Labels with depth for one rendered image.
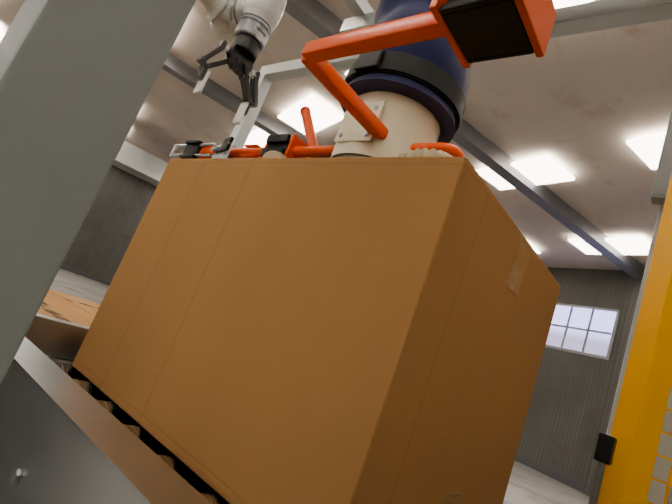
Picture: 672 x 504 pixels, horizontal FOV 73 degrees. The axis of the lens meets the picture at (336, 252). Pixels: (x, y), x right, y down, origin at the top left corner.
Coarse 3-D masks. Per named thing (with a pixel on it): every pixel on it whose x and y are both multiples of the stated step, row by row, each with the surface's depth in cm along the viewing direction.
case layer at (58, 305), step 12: (48, 300) 154; (60, 300) 167; (72, 300) 182; (84, 300) 200; (48, 312) 129; (60, 312) 137; (72, 312) 147; (84, 312) 159; (96, 312) 172; (84, 324) 132
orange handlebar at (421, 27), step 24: (384, 24) 51; (408, 24) 49; (432, 24) 46; (312, 48) 58; (336, 48) 56; (360, 48) 54; (384, 48) 53; (312, 72) 62; (336, 72) 64; (336, 96) 66; (360, 120) 70; (432, 144) 72
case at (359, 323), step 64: (192, 192) 75; (256, 192) 64; (320, 192) 56; (384, 192) 49; (448, 192) 44; (128, 256) 80; (192, 256) 67; (256, 256) 58; (320, 256) 51; (384, 256) 46; (448, 256) 45; (512, 256) 57; (128, 320) 71; (192, 320) 61; (256, 320) 54; (320, 320) 48; (384, 320) 43; (448, 320) 46; (512, 320) 59; (128, 384) 64; (192, 384) 56; (256, 384) 50; (320, 384) 45; (384, 384) 40; (448, 384) 48; (512, 384) 63; (192, 448) 52; (256, 448) 46; (320, 448) 42; (384, 448) 41; (448, 448) 50; (512, 448) 66
